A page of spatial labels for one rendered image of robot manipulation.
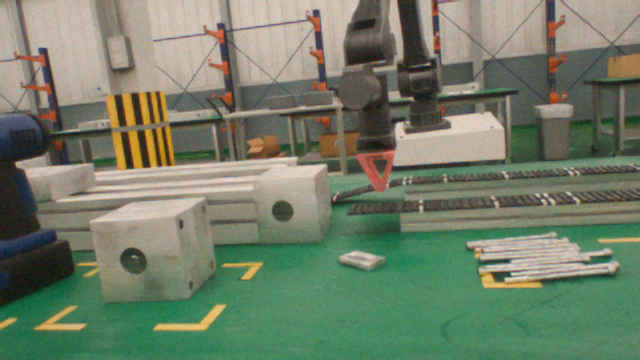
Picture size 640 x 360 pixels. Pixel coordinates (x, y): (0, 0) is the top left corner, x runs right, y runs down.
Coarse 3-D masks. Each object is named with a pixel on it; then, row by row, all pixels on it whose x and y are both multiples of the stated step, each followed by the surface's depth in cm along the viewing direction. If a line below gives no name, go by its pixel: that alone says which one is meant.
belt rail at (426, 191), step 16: (576, 176) 83; (592, 176) 83; (608, 176) 82; (624, 176) 82; (416, 192) 89; (432, 192) 89; (448, 192) 88; (464, 192) 87; (480, 192) 87; (496, 192) 86; (512, 192) 86; (528, 192) 85; (544, 192) 85; (560, 192) 84
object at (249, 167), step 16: (256, 160) 99; (272, 160) 98; (288, 160) 97; (96, 176) 105; (112, 176) 98; (128, 176) 96; (144, 176) 95; (160, 176) 94; (176, 176) 94; (192, 176) 93; (208, 176) 92; (224, 176) 92; (240, 176) 92
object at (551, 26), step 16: (432, 0) 743; (448, 0) 743; (560, 0) 715; (432, 16) 747; (528, 16) 725; (560, 16) 660; (464, 32) 749; (608, 48) 712; (560, 64) 690; (592, 64) 720
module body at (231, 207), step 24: (96, 192) 84; (120, 192) 83; (144, 192) 76; (168, 192) 74; (192, 192) 73; (216, 192) 72; (240, 192) 71; (48, 216) 78; (72, 216) 77; (96, 216) 77; (216, 216) 73; (240, 216) 72; (72, 240) 78; (216, 240) 74; (240, 240) 73
